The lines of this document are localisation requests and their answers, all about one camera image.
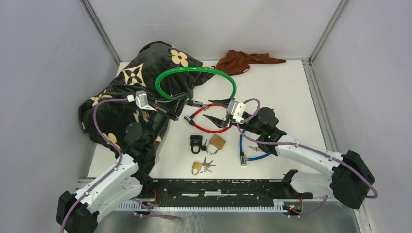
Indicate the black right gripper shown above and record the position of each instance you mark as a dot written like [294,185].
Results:
[221,124]

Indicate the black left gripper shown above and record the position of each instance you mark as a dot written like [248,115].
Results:
[175,106]

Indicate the black padlock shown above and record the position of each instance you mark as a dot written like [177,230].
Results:
[196,143]

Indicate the blue cable lock keys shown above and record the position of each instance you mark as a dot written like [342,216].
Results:
[255,148]

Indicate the small brass padlock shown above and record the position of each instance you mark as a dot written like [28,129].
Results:
[196,168]

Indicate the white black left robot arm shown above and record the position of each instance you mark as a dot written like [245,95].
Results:
[82,211]

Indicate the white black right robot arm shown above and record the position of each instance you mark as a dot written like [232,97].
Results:
[345,176]

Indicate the black floral patterned blanket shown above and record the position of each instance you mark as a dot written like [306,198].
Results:
[140,74]

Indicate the brown crumpled cloth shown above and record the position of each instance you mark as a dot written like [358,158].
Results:
[238,62]

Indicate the small padlock keys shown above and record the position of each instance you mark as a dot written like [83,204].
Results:
[206,166]

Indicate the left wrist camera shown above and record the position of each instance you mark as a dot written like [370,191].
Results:
[142,101]

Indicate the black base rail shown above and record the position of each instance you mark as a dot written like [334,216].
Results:
[220,193]

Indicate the white slotted cable duct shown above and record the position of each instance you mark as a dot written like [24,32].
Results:
[276,207]

